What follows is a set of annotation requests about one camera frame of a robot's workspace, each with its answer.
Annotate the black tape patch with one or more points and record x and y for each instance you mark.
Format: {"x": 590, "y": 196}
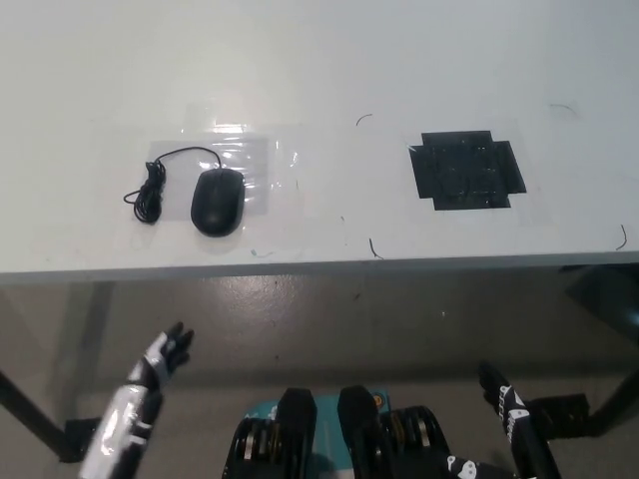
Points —
{"x": 466, "y": 172}

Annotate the dark under-table bracket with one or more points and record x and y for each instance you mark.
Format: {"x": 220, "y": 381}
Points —
{"x": 606, "y": 294}

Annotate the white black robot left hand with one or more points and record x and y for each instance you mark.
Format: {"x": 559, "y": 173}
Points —
{"x": 159, "y": 356}

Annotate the clear plastic film sheet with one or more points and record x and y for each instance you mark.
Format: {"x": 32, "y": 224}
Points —
{"x": 252, "y": 164}

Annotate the black floor foot plate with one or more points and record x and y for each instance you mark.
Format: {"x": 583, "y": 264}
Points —
{"x": 561, "y": 414}
{"x": 82, "y": 434}

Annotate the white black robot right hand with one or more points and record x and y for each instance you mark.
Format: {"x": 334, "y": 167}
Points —
{"x": 510, "y": 403}

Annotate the black computer mouse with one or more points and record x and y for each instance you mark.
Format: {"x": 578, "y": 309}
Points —
{"x": 217, "y": 202}

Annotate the black table leg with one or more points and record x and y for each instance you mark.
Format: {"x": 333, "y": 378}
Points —
{"x": 30, "y": 414}
{"x": 616, "y": 394}

